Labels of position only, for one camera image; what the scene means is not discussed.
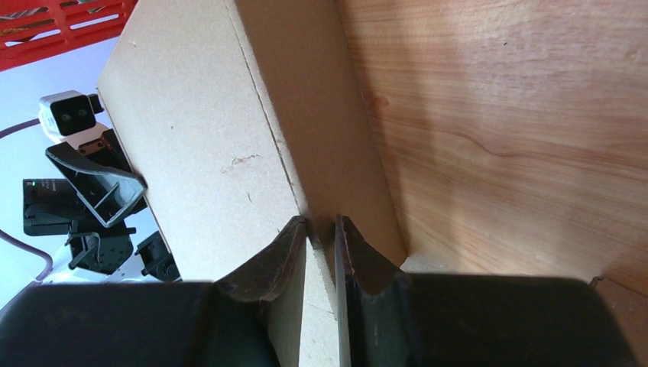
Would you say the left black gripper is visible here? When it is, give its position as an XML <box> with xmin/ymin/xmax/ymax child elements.
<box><xmin>45</xmin><ymin>129</ymin><xmax>181</xmax><ymax>282</ymax></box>

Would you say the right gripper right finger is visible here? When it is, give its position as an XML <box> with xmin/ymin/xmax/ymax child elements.
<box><xmin>335</xmin><ymin>216</ymin><xmax>638</xmax><ymax>366</ymax></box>

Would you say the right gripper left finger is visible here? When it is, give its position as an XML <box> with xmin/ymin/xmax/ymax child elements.
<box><xmin>1</xmin><ymin>216</ymin><xmax>307</xmax><ymax>366</ymax></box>

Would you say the brown cardboard sheet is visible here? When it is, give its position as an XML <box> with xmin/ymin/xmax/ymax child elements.
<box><xmin>97</xmin><ymin>1</ymin><xmax>407</xmax><ymax>366</ymax></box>

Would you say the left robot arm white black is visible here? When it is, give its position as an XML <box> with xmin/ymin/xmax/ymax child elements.
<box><xmin>23</xmin><ymin>129</ymin><xmax>180</xmax><ymax>281</ymax></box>

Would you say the red plastic shopping basket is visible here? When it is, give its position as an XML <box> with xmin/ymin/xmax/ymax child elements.
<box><xmin>1</xmin><ymin>1</ymin><xmax>137</xmax><ymax>71</ymax></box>

